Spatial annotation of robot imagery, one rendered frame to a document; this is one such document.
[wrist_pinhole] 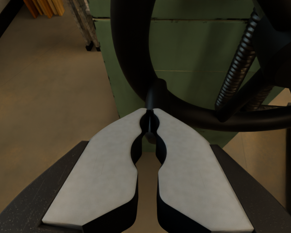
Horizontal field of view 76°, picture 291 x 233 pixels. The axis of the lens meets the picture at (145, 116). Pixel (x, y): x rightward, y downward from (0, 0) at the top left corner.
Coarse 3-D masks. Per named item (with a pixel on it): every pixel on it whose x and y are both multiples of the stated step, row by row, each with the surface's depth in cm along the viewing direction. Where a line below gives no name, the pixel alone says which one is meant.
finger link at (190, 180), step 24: (168, 120) 10; (168, 144) 9; (192, 144) 9; (168, 168) 7; (192, 168) 7; (216, 168) 7; (168, 192) 6; (192, 192) 6; (216, 192) 6; (168, 216) 6; (192, 216) 6; (216, 216) 6; (240, 216) 6
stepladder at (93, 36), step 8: (72, 0) 104; (80, 0) 102; (72, 8) 105; (80, 8) 104; (88, 8) 109; (88, 16) 111; (80, 24) 114; (88, 24) 112; (88, 40) 125; (96, 40) 122; (88, 48) 127; (96, 48) 127
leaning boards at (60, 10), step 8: (24, 0) 136; (32, 0) 140; (40, 0) 136; (48, 0) 140; (56, 0) 140; (32, 8) 143; (40, 8) 147; (48, 8) 144; (56, 8) 144; (48, 16) 146
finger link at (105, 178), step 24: (120, 120) 10; (144, 120) 11; (96, 144) 9; (120, 144) 9; (96, 168) 7; (120, 168) 7; (72, 192) 6; (96, 192) 6; (120, 192) 6; (48, 216) 6; (72, 216) 6; (96, 216) 6; (120, 216) 6
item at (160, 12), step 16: (96, 0) 29; (160, 0) 29; (176, 0) 29; (192, 0) 29; (208, 0) 29; (224, 0) 29; (240, 0) 28; (96, 16) 32; (160, 16) 31; (176, 16) 31; (192, 16) 31; (208, 16) 31; (224, 16) 31; (240, 16) 31
